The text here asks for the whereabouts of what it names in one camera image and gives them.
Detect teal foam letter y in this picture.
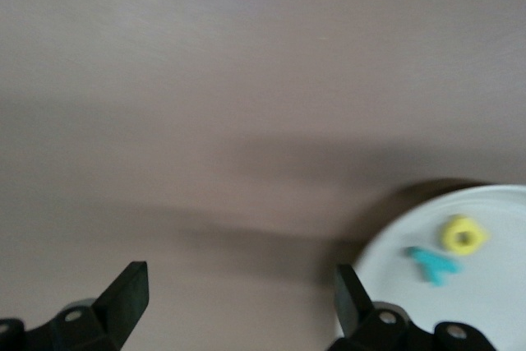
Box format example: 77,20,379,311
404,246,464,289

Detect beige round plate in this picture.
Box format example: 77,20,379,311
353,185,526,351

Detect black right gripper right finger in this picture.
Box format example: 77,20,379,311
334,264,375,338

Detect yellow foam letter p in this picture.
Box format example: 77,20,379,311
440,214,492,254

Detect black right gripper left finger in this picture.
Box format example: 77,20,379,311
90,261,149,351

